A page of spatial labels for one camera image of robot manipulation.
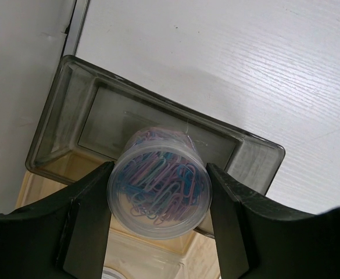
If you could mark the clear smoky organizer tray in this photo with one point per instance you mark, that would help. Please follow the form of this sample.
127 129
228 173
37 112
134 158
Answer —
91 116

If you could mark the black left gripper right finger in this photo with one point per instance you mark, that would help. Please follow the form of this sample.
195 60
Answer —
257 237

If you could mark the clear paper clip jar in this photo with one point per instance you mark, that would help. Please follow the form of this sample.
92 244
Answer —
159 187

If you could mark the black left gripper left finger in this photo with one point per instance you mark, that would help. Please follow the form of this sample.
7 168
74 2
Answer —
63 235

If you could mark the aluminium rail right side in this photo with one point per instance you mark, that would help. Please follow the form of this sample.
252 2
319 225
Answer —
75 28

